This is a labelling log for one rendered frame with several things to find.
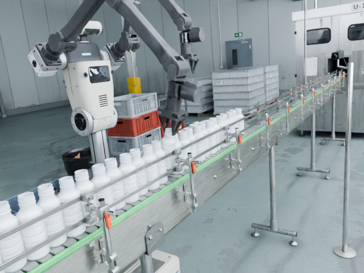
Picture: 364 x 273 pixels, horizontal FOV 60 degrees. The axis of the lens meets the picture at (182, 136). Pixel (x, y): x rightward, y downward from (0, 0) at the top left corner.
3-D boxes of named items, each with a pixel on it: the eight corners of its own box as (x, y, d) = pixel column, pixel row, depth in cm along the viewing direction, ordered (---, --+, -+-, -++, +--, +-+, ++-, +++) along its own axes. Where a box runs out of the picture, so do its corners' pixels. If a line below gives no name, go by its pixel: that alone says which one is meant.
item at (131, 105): (132, 118, 360) (130, 98, 355) (104, 118, 378) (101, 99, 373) (158, 109, 413) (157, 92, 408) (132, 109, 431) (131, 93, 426)
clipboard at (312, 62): (317, 76, 521) (317, 55, 513) (303, 76, 533) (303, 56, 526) (318, 75, 523) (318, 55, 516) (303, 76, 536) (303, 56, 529)
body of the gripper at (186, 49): (181, 58, 169) (180, 44, 167) (198, 57, 163) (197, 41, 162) (175, 58, 164) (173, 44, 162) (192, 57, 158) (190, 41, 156)
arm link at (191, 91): (181, 62, 118) (168, 63, 111) (208, 68, 113) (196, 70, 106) (177, 93, 123) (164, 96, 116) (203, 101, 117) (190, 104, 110)
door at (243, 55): (253, 97, 1158) (251, 38, 1112) (227, 98, 1213) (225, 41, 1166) (254, 97, 1166) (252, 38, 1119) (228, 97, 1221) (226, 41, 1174)
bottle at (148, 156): (148, 192, 115) (143, 148, 111) (141, 187, 120) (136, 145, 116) (162, 187, 118) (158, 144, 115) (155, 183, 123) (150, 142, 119)
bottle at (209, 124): (207, 150, 161) (205, 119, 158) (219, 151, 158) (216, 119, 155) (202, 154, 156) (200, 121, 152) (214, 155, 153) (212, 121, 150)
